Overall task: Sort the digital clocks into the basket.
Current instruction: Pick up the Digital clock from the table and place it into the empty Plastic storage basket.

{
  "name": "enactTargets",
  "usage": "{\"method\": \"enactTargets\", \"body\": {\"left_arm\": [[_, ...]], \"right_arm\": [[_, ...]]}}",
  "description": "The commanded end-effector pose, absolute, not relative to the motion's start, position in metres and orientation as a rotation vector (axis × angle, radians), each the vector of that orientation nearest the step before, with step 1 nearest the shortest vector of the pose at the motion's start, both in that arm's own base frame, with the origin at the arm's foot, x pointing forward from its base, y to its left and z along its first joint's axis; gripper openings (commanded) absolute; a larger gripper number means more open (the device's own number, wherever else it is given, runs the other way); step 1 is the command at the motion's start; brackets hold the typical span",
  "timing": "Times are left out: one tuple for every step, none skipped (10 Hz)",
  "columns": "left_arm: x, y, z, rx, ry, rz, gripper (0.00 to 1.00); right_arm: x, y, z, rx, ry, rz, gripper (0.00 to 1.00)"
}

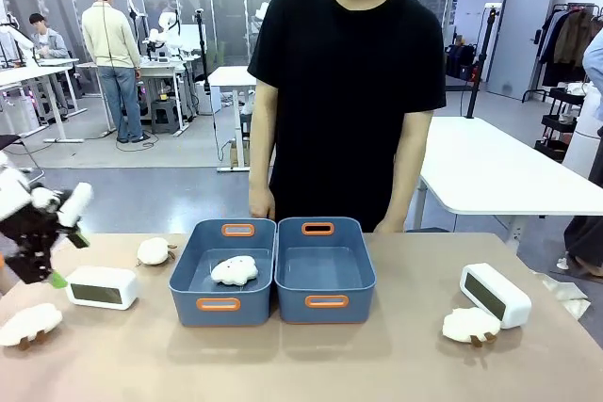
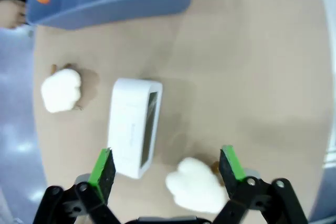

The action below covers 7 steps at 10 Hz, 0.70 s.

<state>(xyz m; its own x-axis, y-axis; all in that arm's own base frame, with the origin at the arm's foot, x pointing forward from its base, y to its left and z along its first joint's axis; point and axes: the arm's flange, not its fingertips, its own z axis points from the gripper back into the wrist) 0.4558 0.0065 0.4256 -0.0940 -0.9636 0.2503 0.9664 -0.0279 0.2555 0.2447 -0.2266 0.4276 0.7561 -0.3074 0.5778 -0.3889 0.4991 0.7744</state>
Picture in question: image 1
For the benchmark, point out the black camera tripod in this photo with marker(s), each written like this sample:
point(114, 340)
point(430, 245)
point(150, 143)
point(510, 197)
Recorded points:
point(201, 49)

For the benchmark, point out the white digital clock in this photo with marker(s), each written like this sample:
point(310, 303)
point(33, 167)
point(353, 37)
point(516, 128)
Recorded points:
point(101, 287)
point(495, 296)

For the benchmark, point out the small white standing desk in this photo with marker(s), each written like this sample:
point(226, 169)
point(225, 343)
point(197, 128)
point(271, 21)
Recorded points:
point(233, 91)

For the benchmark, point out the bystander in blue shirt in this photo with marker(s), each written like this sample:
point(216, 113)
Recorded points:
point(594, 72)

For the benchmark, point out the seated person grey top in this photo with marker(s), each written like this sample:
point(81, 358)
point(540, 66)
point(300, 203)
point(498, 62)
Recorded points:
point(46, 39)

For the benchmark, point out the grey step stool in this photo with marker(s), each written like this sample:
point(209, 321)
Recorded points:
point(166, 116)

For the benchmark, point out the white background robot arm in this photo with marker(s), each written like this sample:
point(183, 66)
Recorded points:
point(166, 30)

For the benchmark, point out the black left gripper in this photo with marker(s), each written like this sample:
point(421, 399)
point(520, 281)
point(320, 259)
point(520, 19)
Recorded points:
point(29, 242)

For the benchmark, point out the white cylindrical appliance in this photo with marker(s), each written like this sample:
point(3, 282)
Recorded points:
point(586, 138)

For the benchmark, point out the black light stand pole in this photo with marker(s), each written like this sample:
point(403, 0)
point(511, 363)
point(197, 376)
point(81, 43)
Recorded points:
point(480, 63)

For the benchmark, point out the person's left forearm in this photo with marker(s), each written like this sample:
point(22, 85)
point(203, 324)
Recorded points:
point(406, 185)

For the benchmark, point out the person's right hand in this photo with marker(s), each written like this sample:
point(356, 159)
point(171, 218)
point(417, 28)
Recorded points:
point(261, 205)

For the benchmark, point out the large white table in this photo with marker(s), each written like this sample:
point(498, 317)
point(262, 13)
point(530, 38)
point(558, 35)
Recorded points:
point(494, 171)

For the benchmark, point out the man in cream jacket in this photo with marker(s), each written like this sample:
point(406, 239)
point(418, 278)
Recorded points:
point(113, 58)

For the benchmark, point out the person's right forearm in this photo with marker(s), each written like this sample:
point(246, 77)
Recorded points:
point(260, 162)

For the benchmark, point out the white desk with equipment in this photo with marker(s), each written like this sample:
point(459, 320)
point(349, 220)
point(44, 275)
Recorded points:
point(160, 70)

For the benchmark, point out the crumpled white paper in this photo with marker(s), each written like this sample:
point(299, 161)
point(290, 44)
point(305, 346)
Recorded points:
point(565, 294)

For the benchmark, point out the clothes rack with coats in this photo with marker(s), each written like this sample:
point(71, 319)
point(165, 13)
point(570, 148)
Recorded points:
point(570, 39)

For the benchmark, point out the white plush sheep toy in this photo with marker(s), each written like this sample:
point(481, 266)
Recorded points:
point(29, 324)
point(234, 271)
point(153, 251)
point(470, 325)

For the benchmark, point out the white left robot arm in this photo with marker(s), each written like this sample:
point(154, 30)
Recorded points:
point(11, 192)

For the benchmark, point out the long white workbench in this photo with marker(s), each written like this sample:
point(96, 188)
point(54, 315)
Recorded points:
point(33, 75)

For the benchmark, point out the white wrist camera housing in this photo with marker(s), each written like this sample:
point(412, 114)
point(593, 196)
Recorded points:
point(75, 205)

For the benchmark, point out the person in black t-shirt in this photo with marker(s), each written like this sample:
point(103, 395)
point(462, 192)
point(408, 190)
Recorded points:
point(348, 91)

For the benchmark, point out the black utility cart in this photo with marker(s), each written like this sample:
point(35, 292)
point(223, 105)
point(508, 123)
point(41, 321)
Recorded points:
point(560, 124)

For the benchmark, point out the person's left hand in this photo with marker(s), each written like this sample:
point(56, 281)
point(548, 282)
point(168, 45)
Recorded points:
point(390, 226)

